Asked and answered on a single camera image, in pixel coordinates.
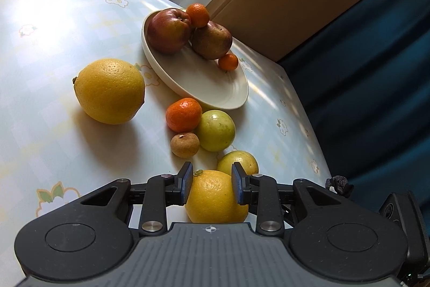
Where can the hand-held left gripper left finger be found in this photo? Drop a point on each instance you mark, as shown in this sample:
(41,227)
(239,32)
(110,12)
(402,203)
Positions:
(186,184)

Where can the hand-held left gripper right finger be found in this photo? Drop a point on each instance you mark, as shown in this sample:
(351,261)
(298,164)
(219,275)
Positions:
(238,184)

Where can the yellow-green round fruit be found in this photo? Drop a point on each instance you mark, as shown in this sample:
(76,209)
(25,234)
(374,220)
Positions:
(240,162)

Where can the yellow orange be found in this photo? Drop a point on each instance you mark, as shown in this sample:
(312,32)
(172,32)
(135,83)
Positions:
(213,198)

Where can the brown longan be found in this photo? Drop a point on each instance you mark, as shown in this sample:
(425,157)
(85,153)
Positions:
(184,145)

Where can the green apple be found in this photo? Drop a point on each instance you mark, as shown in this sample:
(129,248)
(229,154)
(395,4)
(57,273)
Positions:
(216,130)

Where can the cream ceramic plate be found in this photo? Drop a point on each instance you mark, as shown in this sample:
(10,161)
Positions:
(201,85)

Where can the large yellow citrus fruit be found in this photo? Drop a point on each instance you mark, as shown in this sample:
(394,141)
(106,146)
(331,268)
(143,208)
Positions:
(109,92)

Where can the small orange mandarin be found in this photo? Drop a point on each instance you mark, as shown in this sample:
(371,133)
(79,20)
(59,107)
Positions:
(228,62)

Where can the brownish red apple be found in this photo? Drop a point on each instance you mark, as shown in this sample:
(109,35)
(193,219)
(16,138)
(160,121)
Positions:
(211,40)

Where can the dark blue curtain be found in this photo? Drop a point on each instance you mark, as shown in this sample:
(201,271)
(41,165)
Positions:
(369,88)

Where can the floral checked tablecloth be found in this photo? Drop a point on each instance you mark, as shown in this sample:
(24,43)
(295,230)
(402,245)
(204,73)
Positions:
(50,38)

